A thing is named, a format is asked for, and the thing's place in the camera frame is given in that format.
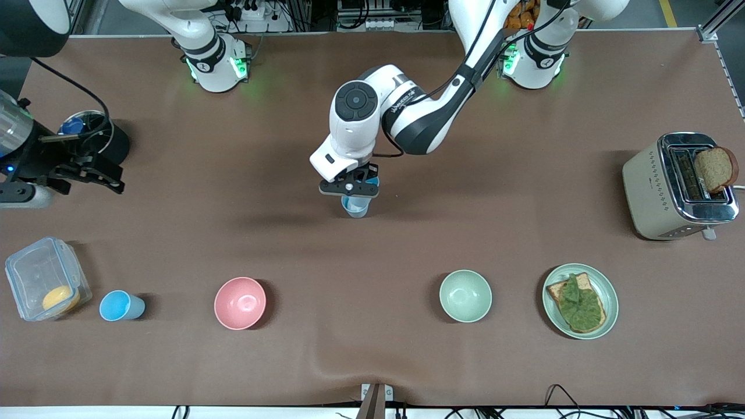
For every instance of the bag of orange snacks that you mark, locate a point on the bag of orange snacks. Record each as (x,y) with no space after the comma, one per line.
(524,14)

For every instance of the toast slice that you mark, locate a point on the toast slice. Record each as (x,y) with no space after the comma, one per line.
(557,289)

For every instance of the brown table cover mat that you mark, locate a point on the brown table cover mat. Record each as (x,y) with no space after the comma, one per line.
(233,203)

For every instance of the pink bowl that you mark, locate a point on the pink bowl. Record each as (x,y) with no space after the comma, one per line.
(240,302)

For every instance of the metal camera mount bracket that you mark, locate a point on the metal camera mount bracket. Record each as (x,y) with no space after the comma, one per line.
(372,401)

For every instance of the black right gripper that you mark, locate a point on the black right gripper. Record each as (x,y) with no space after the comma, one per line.
(39,155)

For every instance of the clear plastic lidded container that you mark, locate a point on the clear plastic lidded container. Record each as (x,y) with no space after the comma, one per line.
(35,273)

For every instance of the pale green bowl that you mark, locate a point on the pale green bowl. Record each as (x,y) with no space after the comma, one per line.
(465,295)

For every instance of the brown bread slice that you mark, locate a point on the brown bread slice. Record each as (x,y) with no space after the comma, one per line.
(717,170)

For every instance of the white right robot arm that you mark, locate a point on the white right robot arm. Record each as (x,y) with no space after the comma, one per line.
(212,70)

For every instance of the green lettuce leaf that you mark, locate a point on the green lettuce leaf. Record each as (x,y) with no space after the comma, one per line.
(582,305)

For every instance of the beige metal toaster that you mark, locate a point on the beige metal toaster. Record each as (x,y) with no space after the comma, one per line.
(646,192)

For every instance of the white power strip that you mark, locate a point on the white power strip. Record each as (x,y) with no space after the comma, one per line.
(253,11)

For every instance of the yellow round food piece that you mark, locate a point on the yellow round food piece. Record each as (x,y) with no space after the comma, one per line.
(60,298)

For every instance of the pale blue cup with paper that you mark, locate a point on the pale blue cup with paper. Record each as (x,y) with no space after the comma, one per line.
(356,210)

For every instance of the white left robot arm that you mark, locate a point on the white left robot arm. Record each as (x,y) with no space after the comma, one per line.
(430,122)

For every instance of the small blue round object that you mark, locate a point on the small blue round object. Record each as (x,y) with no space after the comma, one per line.
(73,125)

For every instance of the pale green plate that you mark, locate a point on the pale green plate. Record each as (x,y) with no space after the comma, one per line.
(610,297)

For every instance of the white connector block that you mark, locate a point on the white connector block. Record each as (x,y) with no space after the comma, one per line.
(384,25)

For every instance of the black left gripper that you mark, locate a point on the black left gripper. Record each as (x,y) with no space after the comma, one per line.
(366,173)

